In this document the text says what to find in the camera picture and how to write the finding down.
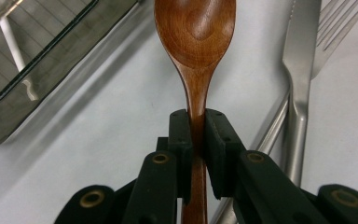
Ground brown wooden spoon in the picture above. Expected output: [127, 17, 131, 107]
[153, 0, 237, 224]

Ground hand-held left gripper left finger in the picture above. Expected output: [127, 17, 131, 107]
[157, 108, 195, 205]

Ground silver metal table knife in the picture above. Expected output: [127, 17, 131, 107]
[281, 0, 324, 188]

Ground transparent grey plastic bin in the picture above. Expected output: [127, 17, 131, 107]
[0, 0, 142, 149]

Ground silver metal chopstick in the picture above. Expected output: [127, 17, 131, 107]
[0, 15, 41, 102]

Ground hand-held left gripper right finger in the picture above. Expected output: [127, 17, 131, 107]
[204, 107, 247, 201]

